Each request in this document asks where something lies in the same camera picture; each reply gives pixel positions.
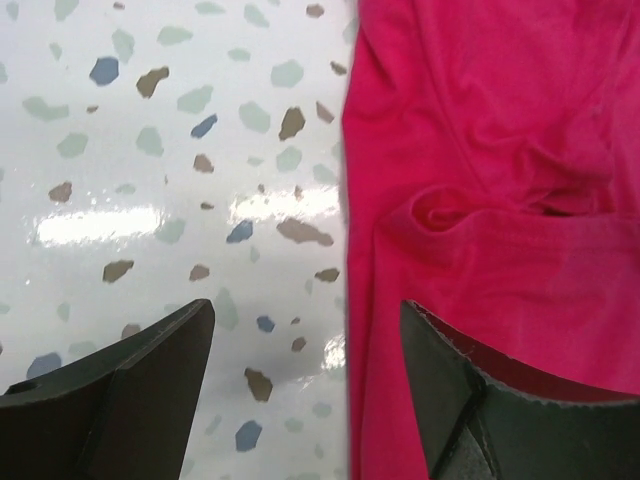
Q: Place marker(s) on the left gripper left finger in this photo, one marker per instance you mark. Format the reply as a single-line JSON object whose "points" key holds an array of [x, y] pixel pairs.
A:
{"points": [[123, 412]]}

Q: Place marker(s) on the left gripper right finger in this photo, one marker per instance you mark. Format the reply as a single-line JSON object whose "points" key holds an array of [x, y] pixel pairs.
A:
{"points": [[484, 415]]}

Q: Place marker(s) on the pink t shirt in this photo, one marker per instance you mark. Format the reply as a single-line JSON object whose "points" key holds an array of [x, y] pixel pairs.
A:
{"points": [[492, 163]]}

